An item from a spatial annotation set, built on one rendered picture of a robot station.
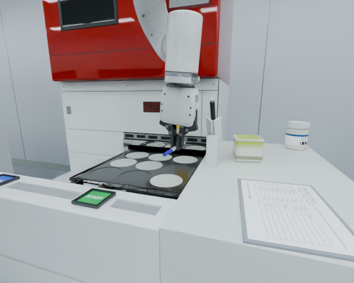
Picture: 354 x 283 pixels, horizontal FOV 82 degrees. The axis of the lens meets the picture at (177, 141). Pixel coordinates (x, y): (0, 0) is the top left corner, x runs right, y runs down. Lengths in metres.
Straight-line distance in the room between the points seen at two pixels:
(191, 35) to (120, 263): 0.47
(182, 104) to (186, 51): 0.12
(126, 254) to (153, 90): 0.72
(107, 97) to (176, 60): 0.62
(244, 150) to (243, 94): 1.77
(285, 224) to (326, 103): 2.17
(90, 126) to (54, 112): 2.42
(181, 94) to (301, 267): 0.40
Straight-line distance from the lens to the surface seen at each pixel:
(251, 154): 0.61
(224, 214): 0.35
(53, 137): 3.66
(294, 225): 0.36
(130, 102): 1.00
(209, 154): 0.54
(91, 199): 0.42
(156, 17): 0.60
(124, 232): 0.36
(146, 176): 0.66
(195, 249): 0.32
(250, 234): 0.32
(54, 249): 0.48
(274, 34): 2.43
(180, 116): 0.53
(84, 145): 1.21
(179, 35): 0.51
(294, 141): 0.81
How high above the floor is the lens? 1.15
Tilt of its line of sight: 13 degrees down
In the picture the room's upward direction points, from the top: straight up
